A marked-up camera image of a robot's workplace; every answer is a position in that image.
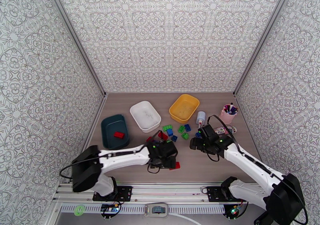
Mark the printed snack packet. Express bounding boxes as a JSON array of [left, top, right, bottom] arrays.
[[214, 125, 237, 135]]

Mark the grey tape dispenser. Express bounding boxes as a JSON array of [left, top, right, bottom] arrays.
[[145, 203, 168, 218]]

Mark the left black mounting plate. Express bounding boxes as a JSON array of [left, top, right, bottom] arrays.
[[93, 186, 132, 202]]

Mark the dark teal plastic container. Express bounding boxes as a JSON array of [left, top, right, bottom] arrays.
[[100, 114, 130, 150]]

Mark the left small circuit board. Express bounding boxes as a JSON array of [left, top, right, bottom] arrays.
[[100, 203, 120, 214]]

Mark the right small circuit board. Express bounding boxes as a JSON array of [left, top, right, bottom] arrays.
[[226, 205, 242, 216]]

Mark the yellow plastic container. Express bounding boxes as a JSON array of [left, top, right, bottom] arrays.
[[169, 94, 200, 124]]

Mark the aluminium corner post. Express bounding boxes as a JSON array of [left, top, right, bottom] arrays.
[[44, 0, 108, 96], [233, 0, 297, 96]]

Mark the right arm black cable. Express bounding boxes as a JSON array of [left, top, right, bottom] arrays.
[[207, 115, 309, 225]]

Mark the white slotted strip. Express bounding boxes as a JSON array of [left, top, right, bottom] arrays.
[[61, 205, 226, 215]]

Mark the white plastic container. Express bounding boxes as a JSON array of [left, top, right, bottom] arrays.
[[130, 101, 161, 133]]

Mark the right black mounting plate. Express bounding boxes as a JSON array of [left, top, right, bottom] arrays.
[[207, 186, 247, 203]]

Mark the left short black cable loop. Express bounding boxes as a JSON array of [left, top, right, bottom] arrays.
[[147, 163, 161, 174]]

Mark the green tape roll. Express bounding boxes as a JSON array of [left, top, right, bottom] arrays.
[[74, 204, 86, 216]]

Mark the black mounting plate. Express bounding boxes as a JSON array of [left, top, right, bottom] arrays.
[[207, 186, 247, 203], [93, 186, 132, 202]]

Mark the small circuit board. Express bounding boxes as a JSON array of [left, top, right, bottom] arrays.
[[226, 205, 242, 216], [100, 203, 120, 214]]

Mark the white glue bottle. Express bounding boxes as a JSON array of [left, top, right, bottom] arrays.
[[196, 111, 206, 129]]

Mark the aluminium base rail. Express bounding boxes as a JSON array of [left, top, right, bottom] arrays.
[[52, 182, 286, 203]]

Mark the pink pen cup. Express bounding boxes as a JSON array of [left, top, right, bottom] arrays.
[[219, 104, 238, 124]]

